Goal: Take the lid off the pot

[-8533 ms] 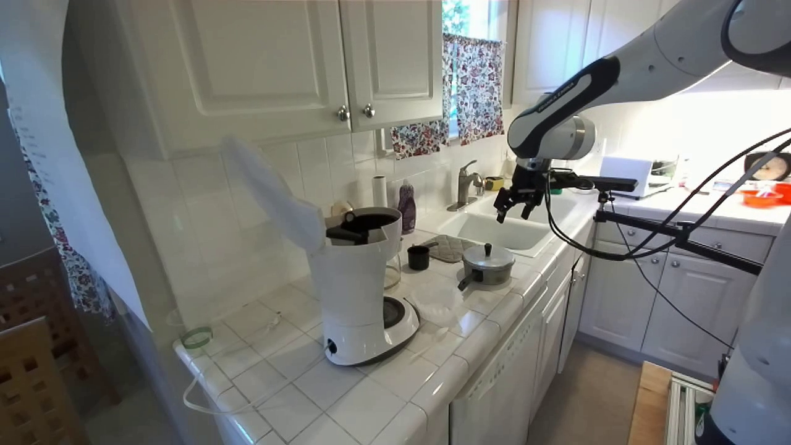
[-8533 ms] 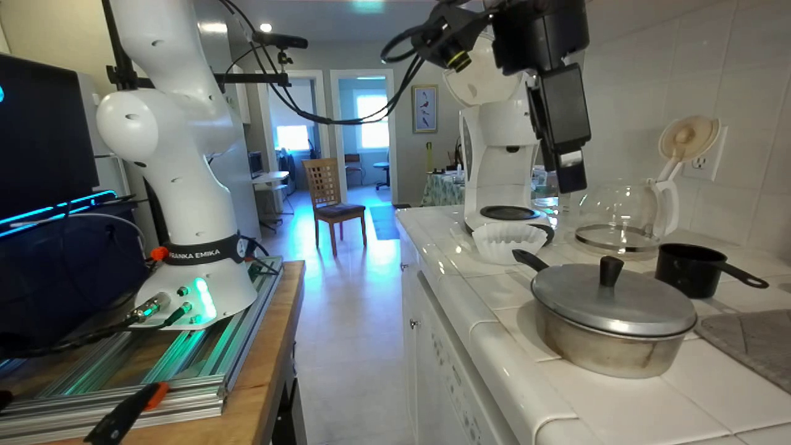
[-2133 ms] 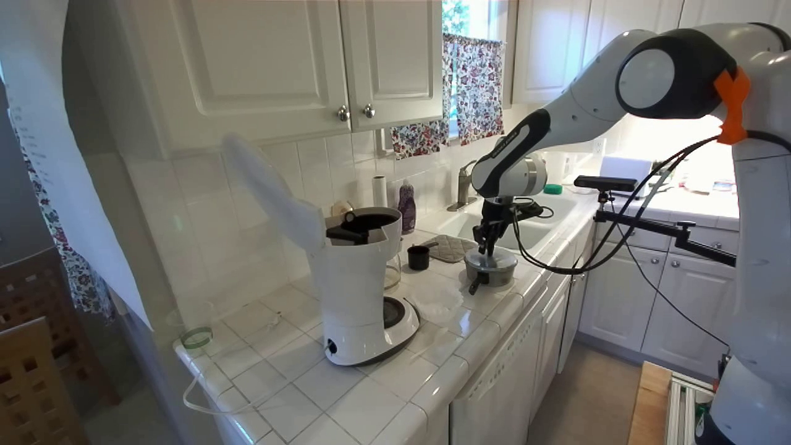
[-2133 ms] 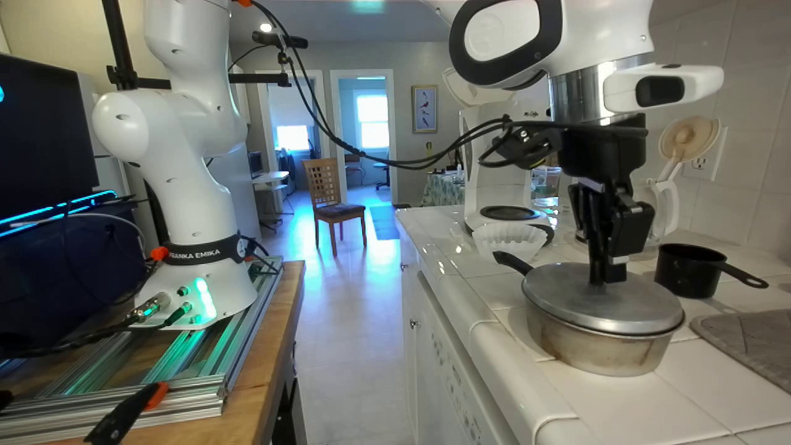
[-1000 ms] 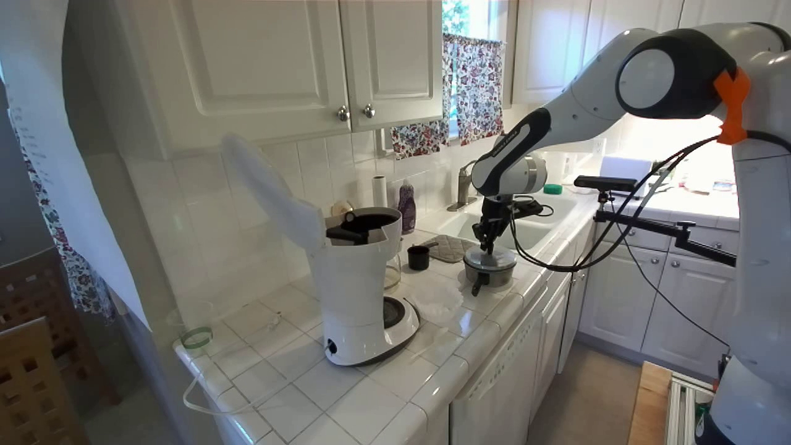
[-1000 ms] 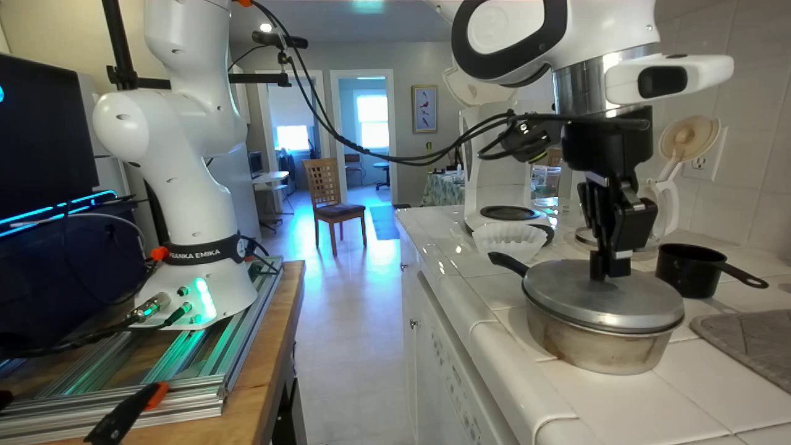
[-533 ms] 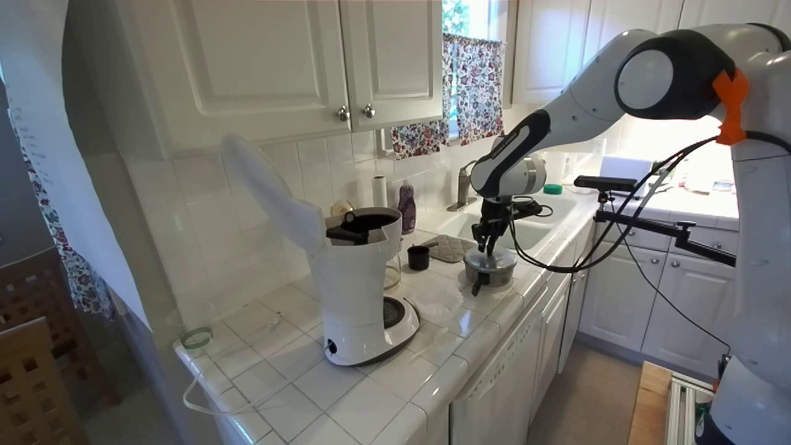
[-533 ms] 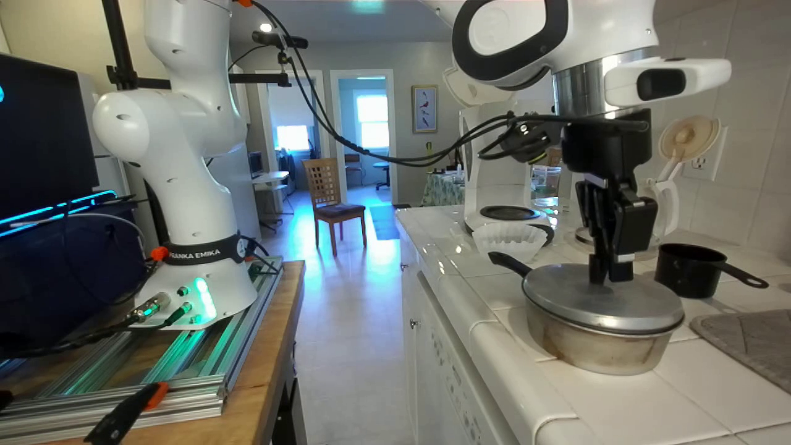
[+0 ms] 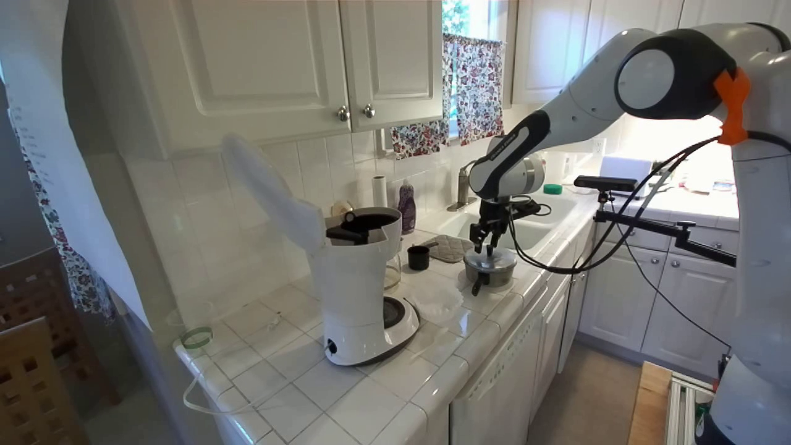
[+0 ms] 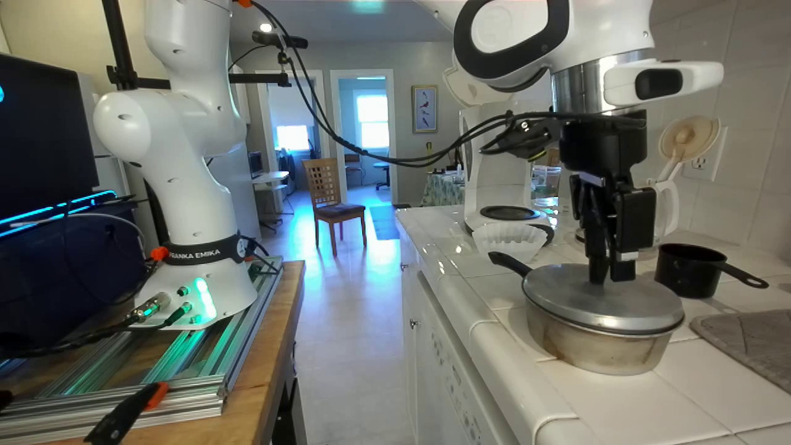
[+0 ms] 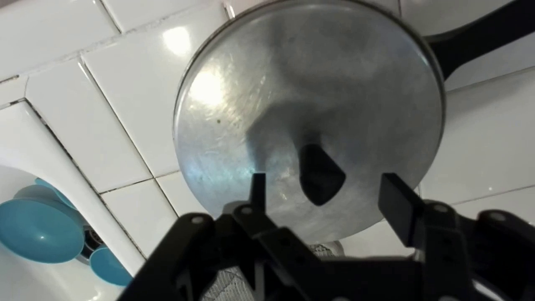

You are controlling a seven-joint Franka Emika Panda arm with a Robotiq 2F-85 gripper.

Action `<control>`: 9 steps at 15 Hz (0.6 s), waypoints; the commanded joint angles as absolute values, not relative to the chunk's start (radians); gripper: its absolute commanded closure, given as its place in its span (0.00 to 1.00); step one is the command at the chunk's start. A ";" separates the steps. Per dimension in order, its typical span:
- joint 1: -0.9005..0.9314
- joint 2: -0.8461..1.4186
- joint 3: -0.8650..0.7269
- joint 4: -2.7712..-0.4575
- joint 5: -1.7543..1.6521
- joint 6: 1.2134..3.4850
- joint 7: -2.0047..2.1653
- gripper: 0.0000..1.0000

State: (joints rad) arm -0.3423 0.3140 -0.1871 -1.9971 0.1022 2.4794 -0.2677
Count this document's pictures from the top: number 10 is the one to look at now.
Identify black camera mount rod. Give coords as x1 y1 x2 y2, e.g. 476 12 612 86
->
100 0 296 93

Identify metal pot lid black knob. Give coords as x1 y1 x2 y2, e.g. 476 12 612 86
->
519 259 687 337

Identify glass coffee carafe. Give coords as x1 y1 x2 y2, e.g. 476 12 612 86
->
567 164 686 255

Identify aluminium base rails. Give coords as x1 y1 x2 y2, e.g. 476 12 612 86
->
0 270 285 424

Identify white wall outlet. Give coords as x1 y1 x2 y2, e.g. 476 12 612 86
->
678 120 733 185

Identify white coffee maker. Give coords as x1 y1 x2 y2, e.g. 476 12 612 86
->
441 64 574 238

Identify dark computer monitor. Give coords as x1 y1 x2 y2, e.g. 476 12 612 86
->
0 52 105 227

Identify small black measuring cup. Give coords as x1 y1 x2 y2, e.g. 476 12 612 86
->
654 240 771 301

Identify black base cables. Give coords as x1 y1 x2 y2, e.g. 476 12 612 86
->
0 297 195 361

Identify light wooden lattice chair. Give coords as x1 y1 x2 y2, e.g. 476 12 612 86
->
303 155 372 259

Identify black clamp orange handle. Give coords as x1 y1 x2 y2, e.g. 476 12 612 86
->
81 379 173 445

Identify black stereo camera on mount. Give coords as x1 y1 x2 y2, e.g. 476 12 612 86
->
251 28 311 52

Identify metal pot black handle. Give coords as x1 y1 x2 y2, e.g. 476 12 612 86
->
488 249 687 379

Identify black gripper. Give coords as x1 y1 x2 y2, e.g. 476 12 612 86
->
558 109 660 287

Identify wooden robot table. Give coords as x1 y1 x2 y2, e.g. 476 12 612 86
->
0 258 310 445

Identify framed wall picture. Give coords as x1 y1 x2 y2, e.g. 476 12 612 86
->
411 82 442 135

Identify white lower counter cabinet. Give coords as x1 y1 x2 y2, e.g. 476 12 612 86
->
401 255 529 445

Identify cream round plug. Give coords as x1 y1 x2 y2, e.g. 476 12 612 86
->
655 113 725 183

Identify dark blue bag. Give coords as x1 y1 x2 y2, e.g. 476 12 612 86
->
0 203 157 358

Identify blue floor rug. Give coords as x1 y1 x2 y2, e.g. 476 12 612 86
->
367 203 404 242

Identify gray dish mat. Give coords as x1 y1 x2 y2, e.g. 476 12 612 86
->
691 307 791 396

